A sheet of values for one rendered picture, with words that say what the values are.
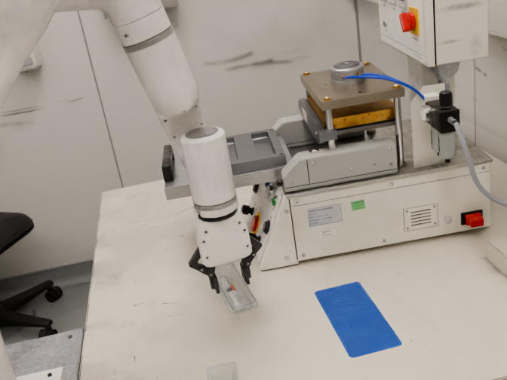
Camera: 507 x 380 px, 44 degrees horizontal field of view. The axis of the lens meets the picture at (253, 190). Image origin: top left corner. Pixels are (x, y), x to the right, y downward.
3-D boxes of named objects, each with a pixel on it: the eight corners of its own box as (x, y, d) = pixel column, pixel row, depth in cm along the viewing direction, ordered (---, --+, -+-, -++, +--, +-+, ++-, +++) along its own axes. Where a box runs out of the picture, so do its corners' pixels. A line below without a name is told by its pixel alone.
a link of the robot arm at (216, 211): (195, 211, 115) (198, 225, 116) (241, 198, 117) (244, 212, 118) (185, 195, 122) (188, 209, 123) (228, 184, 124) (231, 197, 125)
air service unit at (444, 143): (439, 145, 136) (437, 78, 131) (466, 168, 123) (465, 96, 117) (416, 148, 136) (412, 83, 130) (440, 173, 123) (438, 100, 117)
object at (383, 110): (374, 100, 157) (371, 63, 154) (402, 126, 137) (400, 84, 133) (307, 112, 157) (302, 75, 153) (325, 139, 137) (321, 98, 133)
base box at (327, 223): (436, 176, 175) (434, 117, 168) (497, 237, 140) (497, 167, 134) (247, 210, 173) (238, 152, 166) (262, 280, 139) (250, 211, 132)
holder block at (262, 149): (275, 137, 158) (274, 127, 157) (287, 164, 140) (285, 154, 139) (210, 148, 158) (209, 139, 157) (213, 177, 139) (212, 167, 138)
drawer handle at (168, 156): (174, 158, 155) (171, 143, 154) (173, 181, 141) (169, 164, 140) (166, 160, 155) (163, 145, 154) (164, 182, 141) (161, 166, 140)
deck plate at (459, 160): (434, 117, 168) (434, 114, 168) (493, 161, 136) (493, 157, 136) (266, 147, 167) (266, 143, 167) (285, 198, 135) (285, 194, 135)
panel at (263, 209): (247, 212, 171) (267, 149, 165) (259, 266, 144) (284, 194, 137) (241, 210, 171) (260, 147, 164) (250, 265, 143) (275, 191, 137)
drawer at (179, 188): (283, 148, 161) (279, 120, 158) (297, 180, 141) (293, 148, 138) (170, 169, 160) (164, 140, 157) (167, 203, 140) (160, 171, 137)
